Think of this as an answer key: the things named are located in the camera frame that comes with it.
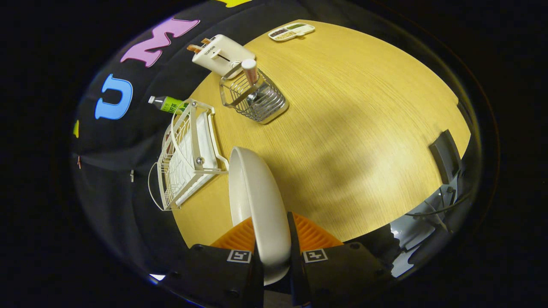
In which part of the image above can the dark grey block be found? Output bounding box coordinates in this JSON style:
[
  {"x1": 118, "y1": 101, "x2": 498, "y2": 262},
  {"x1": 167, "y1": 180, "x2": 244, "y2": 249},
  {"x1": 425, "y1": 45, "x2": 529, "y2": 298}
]
[{"x1": 429, "y1": 130, "x2": 463, "y2": 185}]

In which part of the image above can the cream toaster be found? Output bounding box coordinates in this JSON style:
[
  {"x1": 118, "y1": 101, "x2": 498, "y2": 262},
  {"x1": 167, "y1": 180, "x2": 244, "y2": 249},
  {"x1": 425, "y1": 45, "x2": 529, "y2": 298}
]
[{"x1": 187, "y1": 34, "x2": 256, "y2": 79}]

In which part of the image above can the white wire dish rack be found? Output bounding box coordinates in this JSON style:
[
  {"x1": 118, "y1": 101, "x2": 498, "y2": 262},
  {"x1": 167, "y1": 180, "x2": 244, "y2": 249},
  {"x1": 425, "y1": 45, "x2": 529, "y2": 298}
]
[{"x1": 148, "y1": 98, "x2": 229, "y2": 211}]

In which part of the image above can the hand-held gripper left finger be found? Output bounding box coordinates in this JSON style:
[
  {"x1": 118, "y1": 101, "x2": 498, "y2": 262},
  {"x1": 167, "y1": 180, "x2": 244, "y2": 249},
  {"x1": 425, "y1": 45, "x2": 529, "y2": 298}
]
[{"x1": 165, "y1": 216, "x2": 265, "y2": 308}]

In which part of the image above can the spoon with striped handle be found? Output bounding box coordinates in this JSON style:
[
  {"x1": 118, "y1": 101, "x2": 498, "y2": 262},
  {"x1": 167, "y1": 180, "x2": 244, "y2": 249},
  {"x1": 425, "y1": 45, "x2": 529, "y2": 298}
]
[{"x1": 241, "y1": 59, "x2": 262, "y2": 103}]

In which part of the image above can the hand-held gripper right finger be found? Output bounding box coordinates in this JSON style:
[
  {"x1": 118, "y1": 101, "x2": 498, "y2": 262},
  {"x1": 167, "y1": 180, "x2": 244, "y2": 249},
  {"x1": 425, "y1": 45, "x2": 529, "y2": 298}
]
[{"x1": 287, "y1": 212, "x2": 390, "y2": 308}]

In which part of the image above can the metal wire basket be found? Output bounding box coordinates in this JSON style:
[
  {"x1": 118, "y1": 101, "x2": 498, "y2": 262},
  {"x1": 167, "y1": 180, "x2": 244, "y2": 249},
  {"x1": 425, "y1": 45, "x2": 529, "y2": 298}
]
[{"x1": 219, "y1": 64, "x2": 289, "y2": 125}]

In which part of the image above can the green label plastic bottle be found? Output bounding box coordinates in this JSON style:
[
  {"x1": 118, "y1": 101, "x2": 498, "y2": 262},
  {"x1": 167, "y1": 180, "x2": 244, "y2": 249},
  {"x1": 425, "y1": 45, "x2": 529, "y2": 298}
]
[{"x1": 148, "y1": 96, "x2": 189, "y2": 114}]

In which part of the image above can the black cable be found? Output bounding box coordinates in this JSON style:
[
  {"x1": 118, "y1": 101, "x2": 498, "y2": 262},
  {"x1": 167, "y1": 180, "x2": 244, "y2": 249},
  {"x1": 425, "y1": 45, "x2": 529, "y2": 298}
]
[{"x1": 405, "y1": 195, "x2": 471, "y2": 218}]

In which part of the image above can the white divided seasoning tray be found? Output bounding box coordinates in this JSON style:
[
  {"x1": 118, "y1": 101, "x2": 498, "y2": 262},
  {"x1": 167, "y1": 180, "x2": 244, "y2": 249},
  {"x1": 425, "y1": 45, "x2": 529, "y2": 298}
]
[{"x1": 268, "y1": 22, "x2": 316, "y2": 42}]

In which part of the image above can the white plate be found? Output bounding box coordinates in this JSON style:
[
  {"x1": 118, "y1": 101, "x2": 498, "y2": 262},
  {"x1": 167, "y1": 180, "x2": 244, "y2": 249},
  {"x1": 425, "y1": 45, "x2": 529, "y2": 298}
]
[{"x1": 228, "y1": 147, "x2": 292, "y2": 286}]

